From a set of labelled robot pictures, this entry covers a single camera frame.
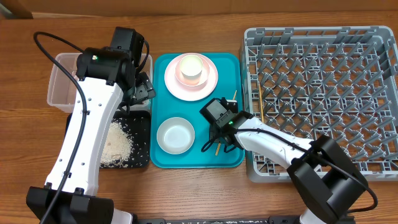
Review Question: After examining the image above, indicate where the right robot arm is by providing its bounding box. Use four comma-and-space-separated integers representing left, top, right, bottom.
200, 98, 369, 223

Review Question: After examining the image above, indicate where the pink bowl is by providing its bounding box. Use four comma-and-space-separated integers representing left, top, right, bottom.
175, 54, 210, 87

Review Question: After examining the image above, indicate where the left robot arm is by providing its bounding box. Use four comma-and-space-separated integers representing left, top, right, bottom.
26, 27, 155, 223

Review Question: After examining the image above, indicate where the teal serving tray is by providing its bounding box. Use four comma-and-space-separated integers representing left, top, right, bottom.
150, 53, 244, 169

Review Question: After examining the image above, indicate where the grey bowl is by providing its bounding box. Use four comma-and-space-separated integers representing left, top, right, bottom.
156, 117, 195, 155

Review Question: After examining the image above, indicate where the grey dishwasher rack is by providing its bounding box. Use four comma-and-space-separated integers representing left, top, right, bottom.
240, 26, 397, 181

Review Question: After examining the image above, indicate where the white cup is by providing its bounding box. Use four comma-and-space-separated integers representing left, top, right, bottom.
179, 54, 203, 80

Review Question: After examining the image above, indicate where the wooden chopstick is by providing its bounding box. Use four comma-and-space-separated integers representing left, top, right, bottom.
215, 90, 237, 156
258, 83, 264, 122

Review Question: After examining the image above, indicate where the white plate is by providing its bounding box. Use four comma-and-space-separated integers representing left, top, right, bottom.
164, 54, 218, 101

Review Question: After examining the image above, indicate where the white rice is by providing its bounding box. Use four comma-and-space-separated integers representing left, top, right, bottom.
99, 117, 150, 169

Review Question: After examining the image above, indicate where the black tray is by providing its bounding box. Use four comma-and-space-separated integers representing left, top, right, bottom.
65, 110, 152, 170

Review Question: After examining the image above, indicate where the clear plastic bin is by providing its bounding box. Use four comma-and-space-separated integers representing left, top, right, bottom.
47, 53, 153, 113

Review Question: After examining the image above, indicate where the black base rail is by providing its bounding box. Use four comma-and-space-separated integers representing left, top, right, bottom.
136, 215, 300, 224

